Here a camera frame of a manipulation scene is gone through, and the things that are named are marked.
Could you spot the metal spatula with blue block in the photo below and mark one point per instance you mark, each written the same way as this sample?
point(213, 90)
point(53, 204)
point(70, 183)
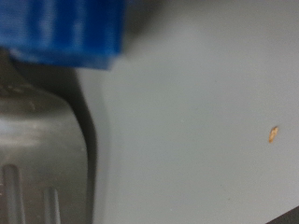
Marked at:
point(62, 31)

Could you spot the small bread crumb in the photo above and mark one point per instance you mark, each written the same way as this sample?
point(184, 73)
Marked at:
point(273, 134)

